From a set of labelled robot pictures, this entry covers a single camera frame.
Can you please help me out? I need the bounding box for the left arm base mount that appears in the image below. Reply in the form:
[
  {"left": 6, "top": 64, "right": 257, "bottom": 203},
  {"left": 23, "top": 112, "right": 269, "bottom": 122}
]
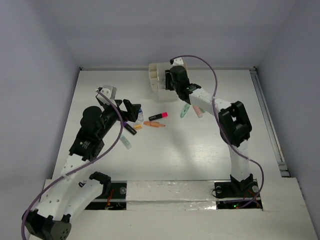
[{"left": 85, "top": 181, "right": 127, "bottom": 211}]

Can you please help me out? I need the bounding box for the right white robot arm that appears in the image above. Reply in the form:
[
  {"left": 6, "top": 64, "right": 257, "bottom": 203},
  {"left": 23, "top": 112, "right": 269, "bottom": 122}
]
[{"left": 149, "top": 64, "right": 256, "bottom": 199}]

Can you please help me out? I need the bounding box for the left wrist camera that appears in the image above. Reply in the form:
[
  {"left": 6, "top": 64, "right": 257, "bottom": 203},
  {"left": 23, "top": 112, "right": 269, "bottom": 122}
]
[{"left": 95, "top": 85, "right": 117, "bottom": 105}]

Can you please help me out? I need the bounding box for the cream perforated organizer basket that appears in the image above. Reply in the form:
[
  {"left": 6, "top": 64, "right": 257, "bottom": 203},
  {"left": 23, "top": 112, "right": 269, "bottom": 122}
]
[{"left": 148, "top": 62, "right": 188, "bottom": 101}]

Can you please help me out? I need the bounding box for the green highlighter lower left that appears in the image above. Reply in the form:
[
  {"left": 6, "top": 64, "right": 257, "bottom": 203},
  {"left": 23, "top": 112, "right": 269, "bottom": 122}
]
[{"left": 120, "top": 134, "right": 132, "bottom": 150}]

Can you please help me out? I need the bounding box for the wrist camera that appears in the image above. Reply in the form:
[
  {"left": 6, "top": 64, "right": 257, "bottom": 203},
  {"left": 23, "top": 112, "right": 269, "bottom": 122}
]
[
  {"left": 95, "top": 85, "right": 117, "bottom": 105},
  {"left": 169, "top": 57, "right": 184, "bottom": 66}
]

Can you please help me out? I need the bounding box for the silver foil strip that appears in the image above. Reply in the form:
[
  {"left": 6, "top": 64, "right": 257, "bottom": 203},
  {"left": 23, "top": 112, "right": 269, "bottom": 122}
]
[{"left": 125, "top": 180, "right": 217, "bottom": 211}]

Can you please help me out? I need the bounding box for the orange highlighter pen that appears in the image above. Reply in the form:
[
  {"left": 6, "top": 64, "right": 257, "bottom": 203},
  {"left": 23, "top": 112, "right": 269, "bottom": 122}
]
[{"left": 143, "top": 121, "right": 165, "bottom": 128}]

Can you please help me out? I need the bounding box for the green highlighter near basket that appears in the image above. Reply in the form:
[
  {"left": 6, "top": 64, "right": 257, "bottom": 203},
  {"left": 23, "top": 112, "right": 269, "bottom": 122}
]
[{"left": 180, "top": 103, "right": 190, "bottom": 118}]

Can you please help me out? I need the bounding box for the black purple highlighter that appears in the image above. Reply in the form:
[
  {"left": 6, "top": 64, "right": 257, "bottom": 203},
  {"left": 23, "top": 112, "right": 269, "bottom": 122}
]
[{"left": 123, "top": 122, "right": 137, "bottom": 136}]

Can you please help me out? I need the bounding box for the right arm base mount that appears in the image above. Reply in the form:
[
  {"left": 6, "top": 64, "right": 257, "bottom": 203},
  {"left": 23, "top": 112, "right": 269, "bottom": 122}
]
[{"left": 211, "top": 181, "right": 263, "bottom": 210}]

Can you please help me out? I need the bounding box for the black pink highlighter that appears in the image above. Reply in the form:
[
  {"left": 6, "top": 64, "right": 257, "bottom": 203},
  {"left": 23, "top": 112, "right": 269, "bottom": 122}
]
[{"left": 148, "top": 112, "right": 168, "bottom": 121}]

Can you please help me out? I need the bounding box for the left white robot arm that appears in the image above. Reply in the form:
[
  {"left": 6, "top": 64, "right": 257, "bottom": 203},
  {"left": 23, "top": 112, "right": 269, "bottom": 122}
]
[{"left": 20, "top": 99, "right": 130, "bottom": 240}]

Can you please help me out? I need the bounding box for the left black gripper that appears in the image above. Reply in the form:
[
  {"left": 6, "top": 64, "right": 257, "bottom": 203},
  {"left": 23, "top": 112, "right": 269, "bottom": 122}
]
[{"left": 98, "top": 99, "right": 141, "bottom": 139}]

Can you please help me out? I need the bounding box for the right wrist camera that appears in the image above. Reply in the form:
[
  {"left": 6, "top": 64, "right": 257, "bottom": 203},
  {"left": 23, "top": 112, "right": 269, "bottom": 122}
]
[{"left": 169, "top": 57, "right": 184, "bottom": 66}]

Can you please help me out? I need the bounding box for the pink highlighter pen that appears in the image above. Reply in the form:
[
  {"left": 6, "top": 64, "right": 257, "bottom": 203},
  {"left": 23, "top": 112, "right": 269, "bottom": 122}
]
[{"left": 192, "top": 105, "right": 203, "bottom": 118}]

